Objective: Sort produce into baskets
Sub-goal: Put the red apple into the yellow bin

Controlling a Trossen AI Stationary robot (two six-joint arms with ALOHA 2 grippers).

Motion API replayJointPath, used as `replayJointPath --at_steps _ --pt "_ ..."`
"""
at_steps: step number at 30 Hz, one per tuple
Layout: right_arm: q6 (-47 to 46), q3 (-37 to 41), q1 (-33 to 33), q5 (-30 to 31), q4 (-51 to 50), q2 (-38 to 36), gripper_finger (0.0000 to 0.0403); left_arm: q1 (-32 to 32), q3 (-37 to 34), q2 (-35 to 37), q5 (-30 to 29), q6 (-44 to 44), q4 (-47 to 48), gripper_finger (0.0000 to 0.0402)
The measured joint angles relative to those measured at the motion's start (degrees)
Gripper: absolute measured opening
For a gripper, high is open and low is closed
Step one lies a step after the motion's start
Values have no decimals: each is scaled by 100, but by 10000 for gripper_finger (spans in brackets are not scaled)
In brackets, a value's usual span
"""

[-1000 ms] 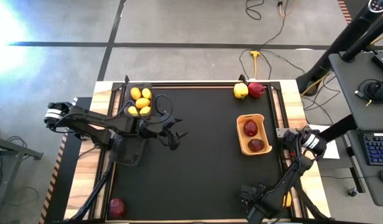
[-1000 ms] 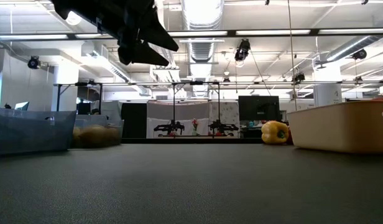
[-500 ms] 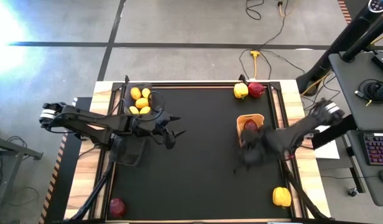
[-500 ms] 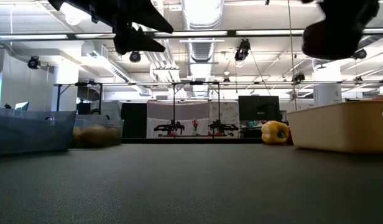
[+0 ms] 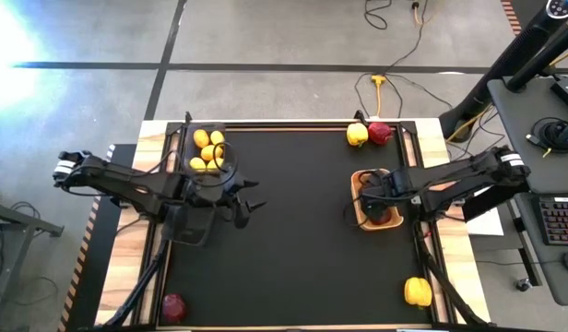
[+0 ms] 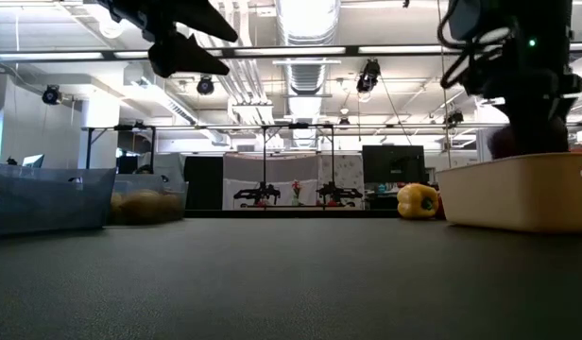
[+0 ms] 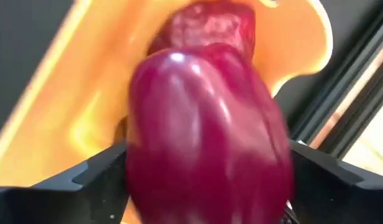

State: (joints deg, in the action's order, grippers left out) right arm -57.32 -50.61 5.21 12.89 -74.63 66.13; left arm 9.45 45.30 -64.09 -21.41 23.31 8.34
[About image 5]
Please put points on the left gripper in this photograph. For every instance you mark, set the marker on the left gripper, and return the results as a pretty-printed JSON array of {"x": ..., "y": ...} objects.
[{"x": 217, "y": 193}]

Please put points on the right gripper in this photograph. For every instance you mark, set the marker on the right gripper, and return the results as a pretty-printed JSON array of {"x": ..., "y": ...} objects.
[{"x": 381, "y": 191}]

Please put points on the red bell pepper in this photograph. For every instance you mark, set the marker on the red bell pepper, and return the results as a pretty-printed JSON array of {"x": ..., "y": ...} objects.
[
  {"x": 385, "y": 220},
  {"x": 380, "y": 133},
  {"x": 173, "y": 308}
]

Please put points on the orange wooden basket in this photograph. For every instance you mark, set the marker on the orange wooden basket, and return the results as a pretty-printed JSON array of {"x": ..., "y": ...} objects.
[{"x": 358, "y": 216}]

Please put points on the yellow lemon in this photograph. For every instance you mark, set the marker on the yellow lemon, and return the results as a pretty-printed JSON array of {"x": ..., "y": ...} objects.
[
  {"x": 210, "y": 152},
  {"x": 216, "y": 164},
  {"x": 217, "y": 137},
  {"x": 197, "y": 163}
]

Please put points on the orange-tinted lemon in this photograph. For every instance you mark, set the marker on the orange-tinted lemon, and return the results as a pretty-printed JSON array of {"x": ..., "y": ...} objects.
[{"x": 201, "y": 138}]

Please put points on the narrow black mesh basket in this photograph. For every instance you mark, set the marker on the narrow black mesh basket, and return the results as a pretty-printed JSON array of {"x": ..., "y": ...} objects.
[{"x": 192, "y": 147}]

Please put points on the yellow bell pepper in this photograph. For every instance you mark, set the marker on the yellow bell pepper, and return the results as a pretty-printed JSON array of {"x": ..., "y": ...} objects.
[
  {"x": 357, "y": 133},
  {"x": 417, "y": 291}
]

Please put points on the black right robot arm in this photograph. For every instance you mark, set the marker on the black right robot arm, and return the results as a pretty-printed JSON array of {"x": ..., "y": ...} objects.
[{"x": 464, "y": 175}]

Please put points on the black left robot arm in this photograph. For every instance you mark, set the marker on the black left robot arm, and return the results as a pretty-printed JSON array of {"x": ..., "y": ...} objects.
[{"x": 118, "y": 177}]

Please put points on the wide black mesh basket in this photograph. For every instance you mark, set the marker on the wide black mesh basket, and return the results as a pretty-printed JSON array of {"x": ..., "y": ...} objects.
[{"x": 187, "y": 230}]

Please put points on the black table mat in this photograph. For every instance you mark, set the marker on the black table mat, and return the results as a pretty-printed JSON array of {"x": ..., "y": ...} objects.
[{"x": 311, "y": 276}]

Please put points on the white paper sheet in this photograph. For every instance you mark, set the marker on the white paper sheet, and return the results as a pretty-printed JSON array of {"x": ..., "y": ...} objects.
[{"x": 484, "y": 226}]

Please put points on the black diagonal support beam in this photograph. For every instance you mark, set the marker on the black diagonal support beam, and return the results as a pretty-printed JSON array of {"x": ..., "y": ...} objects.
[{"x": 487, "y": 207}]

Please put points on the black desk leg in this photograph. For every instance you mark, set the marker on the black desk leg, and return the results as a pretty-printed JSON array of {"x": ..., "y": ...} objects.
[{"x": 526, "y": 249}]

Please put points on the black caster wheel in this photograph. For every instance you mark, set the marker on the black caster wheel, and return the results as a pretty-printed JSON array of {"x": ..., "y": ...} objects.
[{"x": 523, "y": 285}]

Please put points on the grey keyboard desk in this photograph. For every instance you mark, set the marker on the grey keyboard desk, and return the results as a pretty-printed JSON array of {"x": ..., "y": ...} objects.
[{"x": 542, "y": 276}]

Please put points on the black platform with hazard stripes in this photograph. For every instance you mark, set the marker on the black platform with hazard stripes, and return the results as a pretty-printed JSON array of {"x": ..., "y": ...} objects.
[{"x": 92, "y": 276}]

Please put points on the black backlit keyboard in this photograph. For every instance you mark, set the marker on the black backlit keyboard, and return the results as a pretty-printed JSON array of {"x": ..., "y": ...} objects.
[{"x": 560, "y": 221}]

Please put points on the black tower fan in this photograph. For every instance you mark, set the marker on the black tower fan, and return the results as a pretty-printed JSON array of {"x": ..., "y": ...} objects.
[{"x": 507, "y": 62}]

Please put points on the black monitor pole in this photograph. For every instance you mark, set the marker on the black monitor pole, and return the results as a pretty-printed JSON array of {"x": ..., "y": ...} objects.
[{"x": 542, "y": 60}]

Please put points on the black device on desk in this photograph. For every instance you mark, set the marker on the black device on desk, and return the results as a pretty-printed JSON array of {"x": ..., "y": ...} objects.
[{"x": 567, "y": 92}]

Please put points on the grey metal stand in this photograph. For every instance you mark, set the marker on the grey metal stand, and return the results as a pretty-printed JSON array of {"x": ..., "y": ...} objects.
[{"x": 16, "y": 219}]

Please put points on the hazard stripe floor tape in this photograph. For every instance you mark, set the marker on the hazard stripe floor tape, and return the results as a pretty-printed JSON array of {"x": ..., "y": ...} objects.
[{"x": 511, "y": 16}]

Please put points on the small black camera mount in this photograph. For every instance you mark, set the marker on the small black camera mount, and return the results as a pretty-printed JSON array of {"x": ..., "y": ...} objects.
[
  {"x": 188, "y": 116},
  {"x": 360, "y": 116}
]

